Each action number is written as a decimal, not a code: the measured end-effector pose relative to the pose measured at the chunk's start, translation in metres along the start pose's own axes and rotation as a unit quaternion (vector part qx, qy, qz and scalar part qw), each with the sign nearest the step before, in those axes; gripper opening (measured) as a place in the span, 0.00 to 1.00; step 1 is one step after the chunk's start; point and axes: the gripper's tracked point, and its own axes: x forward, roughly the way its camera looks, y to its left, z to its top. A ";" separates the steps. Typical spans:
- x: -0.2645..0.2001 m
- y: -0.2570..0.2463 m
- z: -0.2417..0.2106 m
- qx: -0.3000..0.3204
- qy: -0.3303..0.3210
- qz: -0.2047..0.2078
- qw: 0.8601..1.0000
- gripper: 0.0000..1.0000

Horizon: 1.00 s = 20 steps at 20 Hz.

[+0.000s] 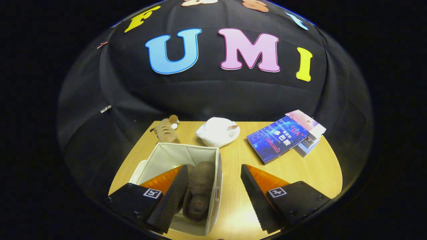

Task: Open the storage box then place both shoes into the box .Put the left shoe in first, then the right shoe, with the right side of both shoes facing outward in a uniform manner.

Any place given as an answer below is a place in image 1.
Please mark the black backdrop cloth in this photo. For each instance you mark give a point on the black backdrop cloth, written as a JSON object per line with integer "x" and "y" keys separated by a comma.
{"x": 217, "y": 93}

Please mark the silver clip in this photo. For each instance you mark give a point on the silver clip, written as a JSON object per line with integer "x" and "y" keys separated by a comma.
{"x": 105, "y": 109}

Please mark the pale blue book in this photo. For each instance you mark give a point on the pale blue book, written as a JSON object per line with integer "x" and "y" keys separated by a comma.
{"x": 308, "y": 146}

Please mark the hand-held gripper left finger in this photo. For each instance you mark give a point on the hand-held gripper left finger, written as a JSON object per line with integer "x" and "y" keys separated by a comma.
{"x": 168, "y": 203}

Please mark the pink book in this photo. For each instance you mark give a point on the pink book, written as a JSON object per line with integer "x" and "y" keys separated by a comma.
{"x": 302, "y": 117}

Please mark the fabric storage box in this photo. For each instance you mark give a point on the fabric storage box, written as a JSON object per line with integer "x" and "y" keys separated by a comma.
{"x": 166, "y": 156}

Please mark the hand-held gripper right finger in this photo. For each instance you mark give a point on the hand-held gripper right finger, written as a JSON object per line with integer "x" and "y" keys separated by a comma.
{"x": 258, "y": 200}

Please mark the copper clip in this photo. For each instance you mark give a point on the copper clip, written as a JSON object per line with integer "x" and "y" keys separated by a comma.
{"x": 102, "y": 44}

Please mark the brown striped plush toy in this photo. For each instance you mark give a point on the brown striped plush toy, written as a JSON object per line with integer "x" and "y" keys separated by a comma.
{"x": 165, "y": 130}

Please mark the brown suede shoe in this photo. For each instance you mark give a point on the brown suede shoe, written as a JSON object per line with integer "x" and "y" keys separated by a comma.
{"x": 200, "y": 180}

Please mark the white cloth bundle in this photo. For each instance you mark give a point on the white cloth bundle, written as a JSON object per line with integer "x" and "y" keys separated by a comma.
{"x": 217, "y": 133}

